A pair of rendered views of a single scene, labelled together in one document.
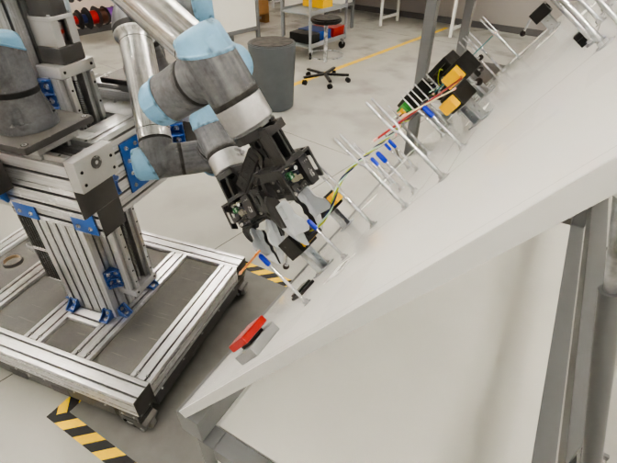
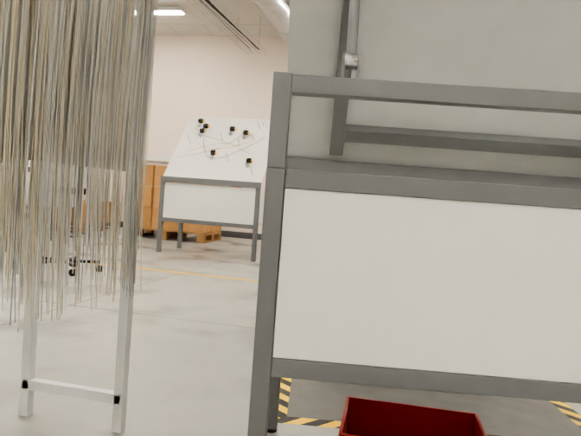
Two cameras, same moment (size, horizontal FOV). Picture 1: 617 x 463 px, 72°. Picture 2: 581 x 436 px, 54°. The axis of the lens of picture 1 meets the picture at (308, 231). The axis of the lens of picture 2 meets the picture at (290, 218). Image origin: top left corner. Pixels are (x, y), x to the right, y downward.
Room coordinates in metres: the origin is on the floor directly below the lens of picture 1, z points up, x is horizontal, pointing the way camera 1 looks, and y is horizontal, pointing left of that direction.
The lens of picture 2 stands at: (-0.40, -1.37, 0.74)
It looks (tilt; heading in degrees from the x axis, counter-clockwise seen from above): 2 degrees down; 62
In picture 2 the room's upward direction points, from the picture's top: 4 degrees clockwise
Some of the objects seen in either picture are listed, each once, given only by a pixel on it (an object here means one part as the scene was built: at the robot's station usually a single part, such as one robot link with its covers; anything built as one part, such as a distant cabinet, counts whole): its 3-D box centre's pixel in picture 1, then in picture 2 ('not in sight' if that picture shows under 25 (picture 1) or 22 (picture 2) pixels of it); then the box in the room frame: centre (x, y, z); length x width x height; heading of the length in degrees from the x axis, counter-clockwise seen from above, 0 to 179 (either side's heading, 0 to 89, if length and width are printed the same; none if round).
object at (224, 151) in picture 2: not in sight; (220, 183); (1.99, 4.89, 0.83); 1.18 x 0.72 x 1.65; 138
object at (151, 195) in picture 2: not in sight; (175, 202); (2.04, 6.81, 0.52); 1.20 x 0.81 x 1.04; 141
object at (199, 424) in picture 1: (334, 253); (471, 181); (0.93, -0.07, 0.83); 1.18 x 0.06 x 0.06; 149
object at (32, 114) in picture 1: (20, 106); not in sight; (1.06, 0.74, 1.21); 0.15 x 0.15 x 0.10
